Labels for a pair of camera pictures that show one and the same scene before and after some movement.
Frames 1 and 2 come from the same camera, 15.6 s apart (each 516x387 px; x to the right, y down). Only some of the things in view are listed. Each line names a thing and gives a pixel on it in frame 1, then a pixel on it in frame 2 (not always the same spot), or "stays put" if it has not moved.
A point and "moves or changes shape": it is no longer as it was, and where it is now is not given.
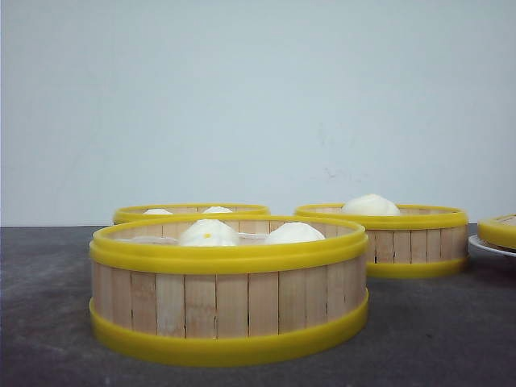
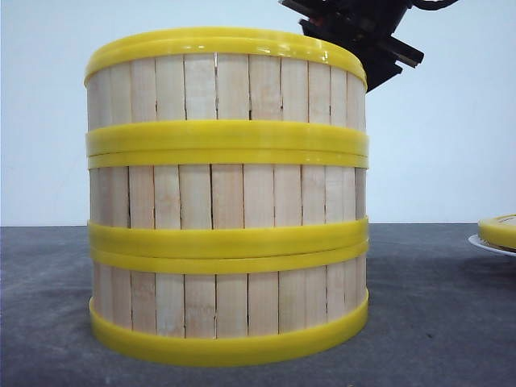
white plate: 475,240 stays put
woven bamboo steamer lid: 500,231 stays put
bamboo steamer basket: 422,241 → 225,93
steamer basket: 167,211 moves or changes shape
